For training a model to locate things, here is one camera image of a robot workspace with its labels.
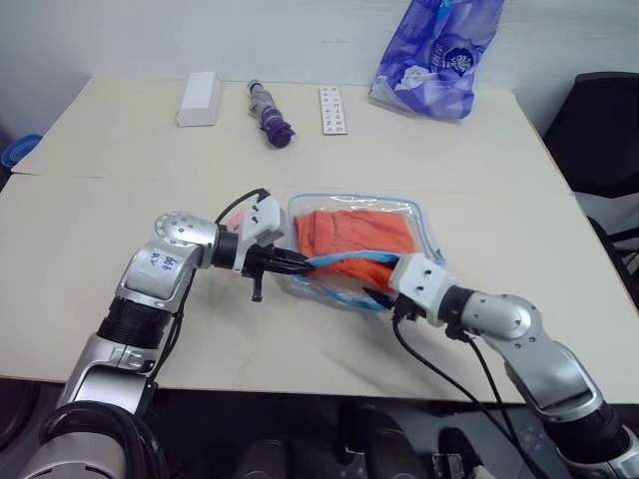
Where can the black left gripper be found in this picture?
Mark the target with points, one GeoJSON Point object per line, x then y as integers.
{"type": "Point", "coordinates": [259, 262]}

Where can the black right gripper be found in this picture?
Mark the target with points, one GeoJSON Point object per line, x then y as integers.
{"type": "Point", "coordinates": [407, 309]}

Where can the clear plastic pouch blue trim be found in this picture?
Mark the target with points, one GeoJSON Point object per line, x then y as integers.
{"type": "Point", "coordinates": [349, 202]}

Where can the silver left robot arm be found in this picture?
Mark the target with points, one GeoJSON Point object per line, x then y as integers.
{"type": "Point", "coordinates": [155, 269]}

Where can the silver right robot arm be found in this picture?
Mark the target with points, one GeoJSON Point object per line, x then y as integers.
{"type": "Point", "coordinates": [519, 319]}

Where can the orange cloth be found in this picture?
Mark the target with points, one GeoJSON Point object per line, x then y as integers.
{"type": "Point", "coordinates": [349, 229]}

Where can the purple folded umbrella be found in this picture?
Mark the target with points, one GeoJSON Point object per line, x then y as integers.
{"type": "Point", "coordinates": [269, 115]}

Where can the white card with letters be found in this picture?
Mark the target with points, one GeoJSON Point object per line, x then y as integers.
{"type": "Point", "coordinates": [333, 110]}

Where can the dark rounded shape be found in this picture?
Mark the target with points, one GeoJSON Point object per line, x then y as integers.
{"type": "Point", "coordinates": [456, 451]}

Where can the white rectangular box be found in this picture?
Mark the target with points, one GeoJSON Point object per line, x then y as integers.
{"type": "Point", "coordinates": [199, 97]}

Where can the purple printed plastic bag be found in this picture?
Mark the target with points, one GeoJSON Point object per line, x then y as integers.
{"type": "Point", "coordinates": [434, 55]}

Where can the black chair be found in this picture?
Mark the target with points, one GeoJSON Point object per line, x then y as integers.
{"type": "Point", "coordinates": [599, 130]}

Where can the blue plastic container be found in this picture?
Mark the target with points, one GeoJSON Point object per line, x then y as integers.
{"type": "Point", "coordinates": [20, 149]}

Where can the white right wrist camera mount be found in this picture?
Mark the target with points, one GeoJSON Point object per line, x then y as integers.
{"type": "Point", "coordinates": [422, 282]}

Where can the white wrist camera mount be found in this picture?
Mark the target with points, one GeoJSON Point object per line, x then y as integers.
{"type": "Point", "coordinates": [422, 282]}
{"type": "Point", "coordinates": [264, 219]}

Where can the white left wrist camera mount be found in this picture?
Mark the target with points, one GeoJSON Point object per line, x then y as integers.
{"type": "Point", "coordinates": [264, 219]}

